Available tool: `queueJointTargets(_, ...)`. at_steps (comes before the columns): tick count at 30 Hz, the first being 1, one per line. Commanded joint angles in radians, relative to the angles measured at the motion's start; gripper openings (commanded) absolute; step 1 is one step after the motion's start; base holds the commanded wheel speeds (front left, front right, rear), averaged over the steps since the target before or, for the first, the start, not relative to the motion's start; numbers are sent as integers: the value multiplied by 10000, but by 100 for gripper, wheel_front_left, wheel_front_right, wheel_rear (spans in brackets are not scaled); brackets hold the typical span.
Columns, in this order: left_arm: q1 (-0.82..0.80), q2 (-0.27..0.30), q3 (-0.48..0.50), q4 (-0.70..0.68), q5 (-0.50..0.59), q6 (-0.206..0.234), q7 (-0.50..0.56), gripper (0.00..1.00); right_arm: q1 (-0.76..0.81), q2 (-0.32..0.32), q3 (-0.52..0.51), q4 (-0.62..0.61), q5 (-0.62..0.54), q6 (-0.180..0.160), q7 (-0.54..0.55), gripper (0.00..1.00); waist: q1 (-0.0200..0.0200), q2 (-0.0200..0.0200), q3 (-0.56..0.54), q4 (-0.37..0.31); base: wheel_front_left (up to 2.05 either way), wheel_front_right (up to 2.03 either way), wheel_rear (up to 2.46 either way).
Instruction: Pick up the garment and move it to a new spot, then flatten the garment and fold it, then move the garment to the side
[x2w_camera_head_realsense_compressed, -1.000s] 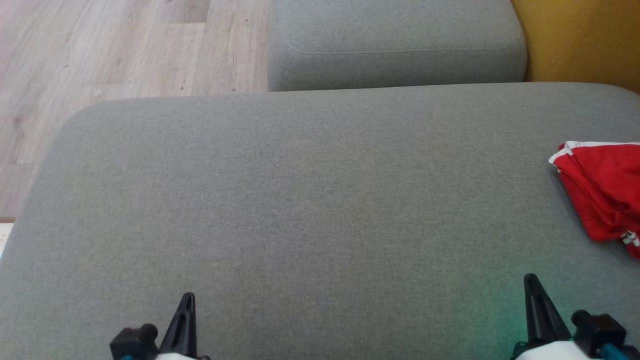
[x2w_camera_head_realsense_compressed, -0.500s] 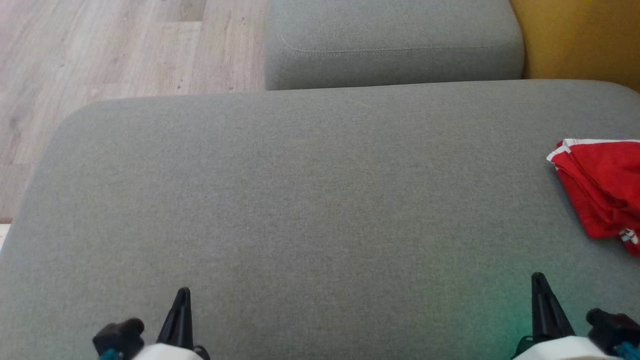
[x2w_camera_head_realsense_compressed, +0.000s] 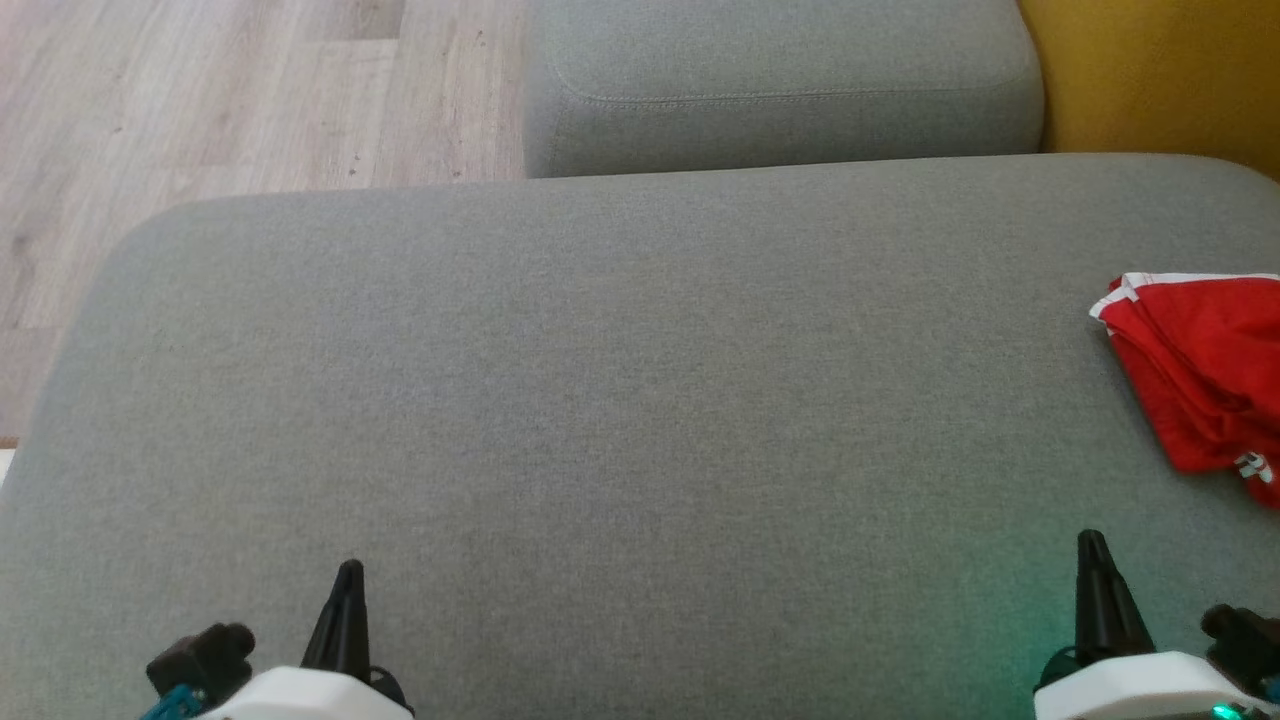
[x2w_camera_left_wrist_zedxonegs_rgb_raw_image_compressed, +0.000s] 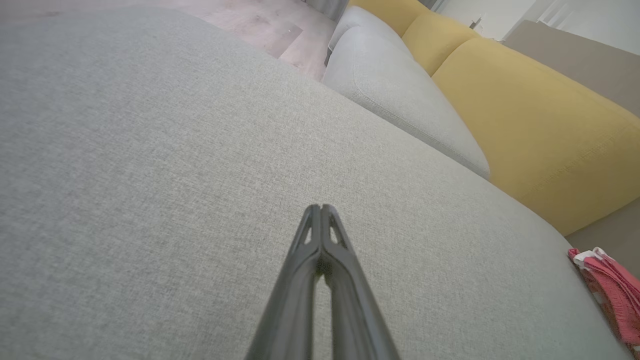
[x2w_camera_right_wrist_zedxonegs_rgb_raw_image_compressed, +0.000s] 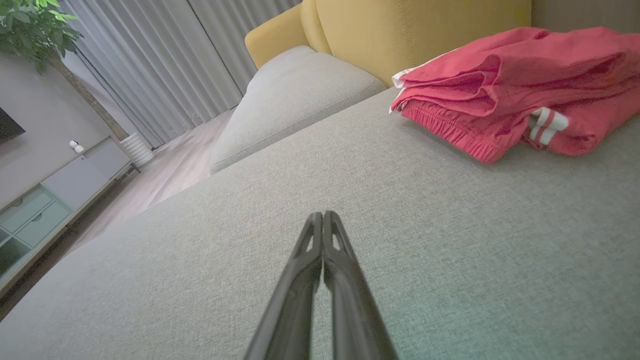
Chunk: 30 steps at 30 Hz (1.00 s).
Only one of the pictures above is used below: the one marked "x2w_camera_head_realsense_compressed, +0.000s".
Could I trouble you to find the grey sofa back cushion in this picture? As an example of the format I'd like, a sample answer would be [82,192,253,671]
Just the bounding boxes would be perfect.
[522,0,1048,181]

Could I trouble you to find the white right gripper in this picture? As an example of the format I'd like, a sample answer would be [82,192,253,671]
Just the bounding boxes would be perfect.
[1033,529,1266,720]

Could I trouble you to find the grey sofa seat cushion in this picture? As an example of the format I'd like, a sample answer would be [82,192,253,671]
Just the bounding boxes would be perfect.
[0,152,1280,720]

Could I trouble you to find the red shirt with white cuffs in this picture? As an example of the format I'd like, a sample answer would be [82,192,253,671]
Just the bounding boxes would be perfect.
[1105,325,1280,511]

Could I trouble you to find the mustard yellow cushion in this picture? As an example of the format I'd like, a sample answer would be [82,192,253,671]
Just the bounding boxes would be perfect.
[1018,0,1280,183]

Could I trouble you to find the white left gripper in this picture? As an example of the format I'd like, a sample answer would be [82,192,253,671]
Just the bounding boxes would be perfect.
[195,558,416,720]

